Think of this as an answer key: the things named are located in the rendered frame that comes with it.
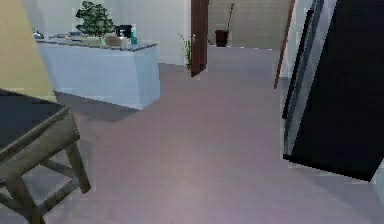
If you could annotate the small green floor plant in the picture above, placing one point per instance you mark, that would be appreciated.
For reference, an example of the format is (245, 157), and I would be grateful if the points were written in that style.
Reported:
(187, 51)

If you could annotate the dark red room door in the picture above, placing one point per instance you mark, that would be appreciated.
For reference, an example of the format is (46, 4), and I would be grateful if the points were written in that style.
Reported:
(199, 36)

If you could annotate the dark red plant pot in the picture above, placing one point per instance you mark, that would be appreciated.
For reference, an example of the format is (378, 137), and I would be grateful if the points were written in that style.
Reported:
(221, 37)

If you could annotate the teal bottle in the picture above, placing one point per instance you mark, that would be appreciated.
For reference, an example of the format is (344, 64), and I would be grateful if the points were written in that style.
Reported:
(133, 36)

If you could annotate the pale blue kitchen counter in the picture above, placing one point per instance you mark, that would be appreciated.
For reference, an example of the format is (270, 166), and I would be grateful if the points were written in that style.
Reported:
(100, 73)

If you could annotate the black coffee machine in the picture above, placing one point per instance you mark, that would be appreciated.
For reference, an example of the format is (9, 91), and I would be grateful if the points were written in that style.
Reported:
(124, 31)

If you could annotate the beige bowl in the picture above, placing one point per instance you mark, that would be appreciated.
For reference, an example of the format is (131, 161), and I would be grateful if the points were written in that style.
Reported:
(113, 41)

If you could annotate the green house plant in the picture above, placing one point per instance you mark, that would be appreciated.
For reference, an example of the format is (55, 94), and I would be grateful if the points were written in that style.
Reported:
(95, 20)

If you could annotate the black fridge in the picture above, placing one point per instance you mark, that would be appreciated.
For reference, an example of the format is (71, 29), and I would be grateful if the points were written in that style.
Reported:
(346, 93)

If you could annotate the wooden table with dark top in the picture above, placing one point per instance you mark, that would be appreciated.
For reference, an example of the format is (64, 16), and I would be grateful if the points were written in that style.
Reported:
(31, 133)

